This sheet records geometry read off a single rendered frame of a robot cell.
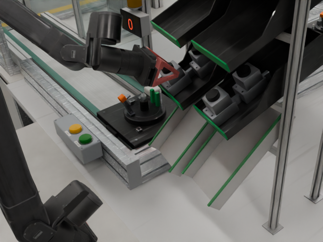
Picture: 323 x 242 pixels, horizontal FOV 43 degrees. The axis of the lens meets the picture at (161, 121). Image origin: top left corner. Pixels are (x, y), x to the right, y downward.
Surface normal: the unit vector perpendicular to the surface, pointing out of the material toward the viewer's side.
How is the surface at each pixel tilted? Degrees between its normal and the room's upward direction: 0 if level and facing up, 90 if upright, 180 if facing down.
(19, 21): 57
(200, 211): 0
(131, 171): 90
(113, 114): 0
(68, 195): 23
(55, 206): 27
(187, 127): 45
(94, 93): 0
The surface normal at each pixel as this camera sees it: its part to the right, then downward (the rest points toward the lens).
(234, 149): -0.69, -0.36
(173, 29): -0.44, -0.61
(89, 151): 0.58, 0.43
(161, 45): -0.07, -0.82
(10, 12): -0.03, 0.04
